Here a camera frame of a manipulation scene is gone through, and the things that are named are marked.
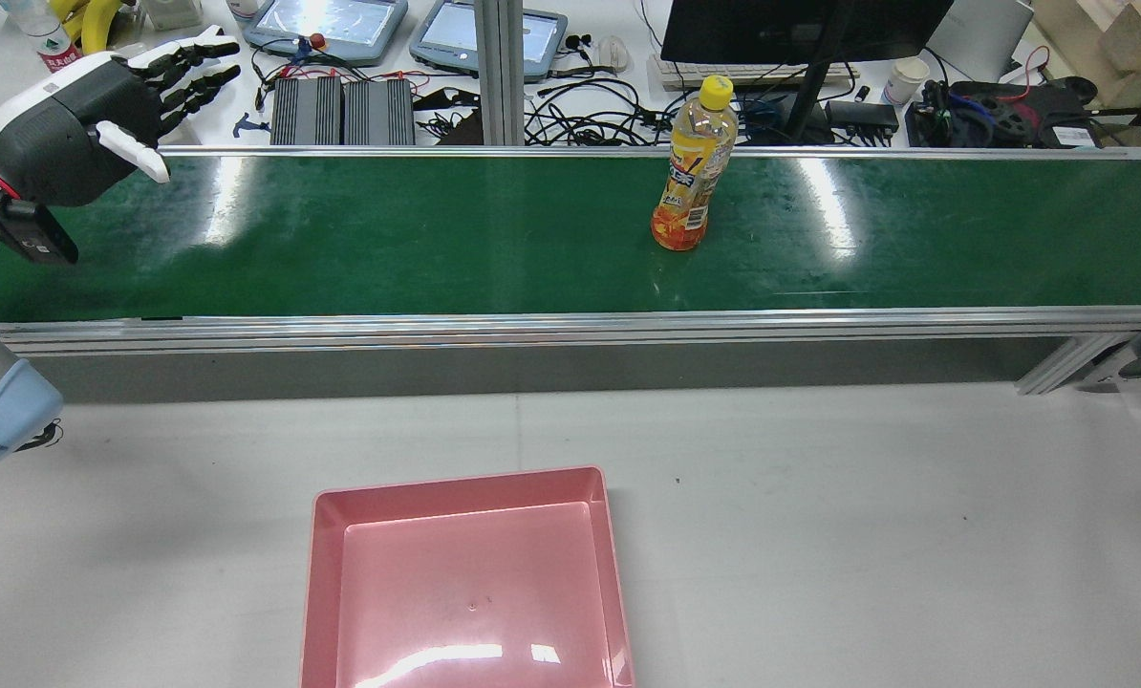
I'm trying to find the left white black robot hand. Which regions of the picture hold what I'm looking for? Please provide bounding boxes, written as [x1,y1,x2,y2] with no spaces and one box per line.
[0,26,242,208]

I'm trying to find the pink plastic basket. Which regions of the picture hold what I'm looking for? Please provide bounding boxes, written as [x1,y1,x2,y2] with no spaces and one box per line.
[300,465,636,688]

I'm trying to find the black spoked object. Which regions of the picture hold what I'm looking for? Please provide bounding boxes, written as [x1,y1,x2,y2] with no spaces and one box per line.
[924,79,1102,149]

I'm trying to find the clear water bottle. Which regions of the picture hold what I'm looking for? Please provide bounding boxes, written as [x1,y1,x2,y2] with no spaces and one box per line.
[2,0,79,73]

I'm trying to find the yellow bananas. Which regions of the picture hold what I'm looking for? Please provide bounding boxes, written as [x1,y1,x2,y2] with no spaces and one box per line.
[59,0,127,54]

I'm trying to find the grey finned controller box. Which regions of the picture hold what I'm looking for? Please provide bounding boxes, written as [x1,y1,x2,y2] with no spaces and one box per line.
[269,76,345,146]
[344,78,417,146]

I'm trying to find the grey teach pendant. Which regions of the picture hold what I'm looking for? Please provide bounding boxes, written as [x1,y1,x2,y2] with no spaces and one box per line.
[408,0,570,85]
[243,0,409,68]

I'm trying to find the green conveyor belt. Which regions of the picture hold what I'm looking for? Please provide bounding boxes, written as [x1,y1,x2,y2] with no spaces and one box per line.
[0,145,1141,398]

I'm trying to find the white keyboard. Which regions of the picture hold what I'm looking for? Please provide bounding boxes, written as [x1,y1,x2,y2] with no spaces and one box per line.
[649,55,801,93]

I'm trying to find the yellow orange drink bottle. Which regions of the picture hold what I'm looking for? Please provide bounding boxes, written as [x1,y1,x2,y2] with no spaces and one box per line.
[651,75,739,252]

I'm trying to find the black huawei monitor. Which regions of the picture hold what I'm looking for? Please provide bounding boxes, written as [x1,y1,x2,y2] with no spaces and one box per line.
[659,0,956,144]

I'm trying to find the black multiport hub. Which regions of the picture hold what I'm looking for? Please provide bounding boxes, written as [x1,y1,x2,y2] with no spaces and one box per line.
[824,98,901,144]

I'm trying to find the white paper cup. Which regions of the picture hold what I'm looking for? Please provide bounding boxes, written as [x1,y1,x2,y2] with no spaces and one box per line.
[882,57,931,106]

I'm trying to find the silver laptop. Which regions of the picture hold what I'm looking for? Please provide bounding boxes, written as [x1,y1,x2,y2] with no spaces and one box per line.
[924,0,1035,82]

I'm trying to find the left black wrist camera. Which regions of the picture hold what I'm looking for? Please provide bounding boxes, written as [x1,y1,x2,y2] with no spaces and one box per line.
[0,196,81,267]

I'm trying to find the aluminium camera post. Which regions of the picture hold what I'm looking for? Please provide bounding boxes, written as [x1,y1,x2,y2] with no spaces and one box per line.
[473,0,526,147]

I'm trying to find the red looped cable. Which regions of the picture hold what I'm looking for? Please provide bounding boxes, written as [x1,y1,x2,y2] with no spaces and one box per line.
[996,46,1051,104]

